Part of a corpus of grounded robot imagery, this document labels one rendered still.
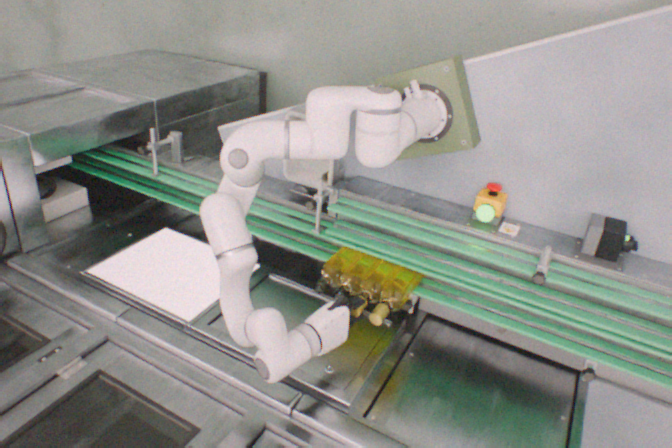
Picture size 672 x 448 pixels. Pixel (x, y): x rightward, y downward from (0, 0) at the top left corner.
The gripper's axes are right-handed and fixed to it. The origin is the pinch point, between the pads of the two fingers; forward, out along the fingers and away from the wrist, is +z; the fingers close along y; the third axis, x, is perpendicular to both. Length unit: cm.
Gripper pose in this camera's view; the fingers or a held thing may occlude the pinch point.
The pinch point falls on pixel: (355, 309)
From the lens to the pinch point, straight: 126.3
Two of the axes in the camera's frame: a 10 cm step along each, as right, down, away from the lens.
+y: 0.6, -9.0, -4.4
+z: 6.9, -2.8, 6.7
